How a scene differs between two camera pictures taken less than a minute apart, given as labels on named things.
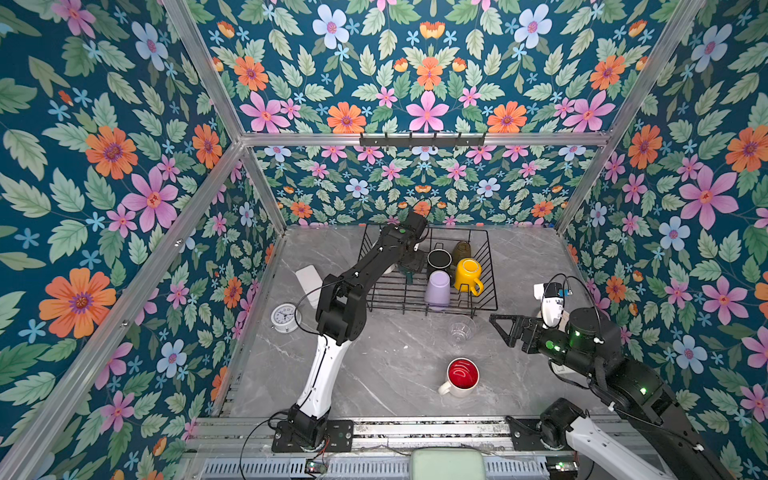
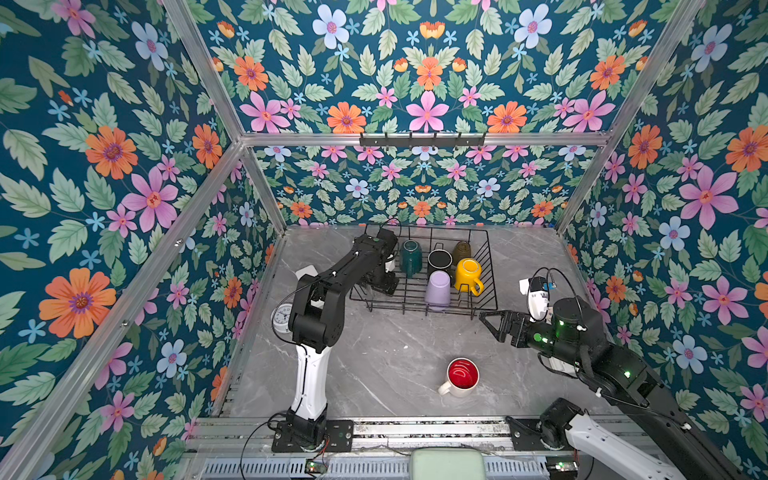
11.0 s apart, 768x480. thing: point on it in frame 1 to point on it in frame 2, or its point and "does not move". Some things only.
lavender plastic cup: x=437 y=290 does not move
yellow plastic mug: x=467 y=271 does not move
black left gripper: x=419 y=259 to x=389 y=285
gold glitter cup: x=461 y=250 does not move
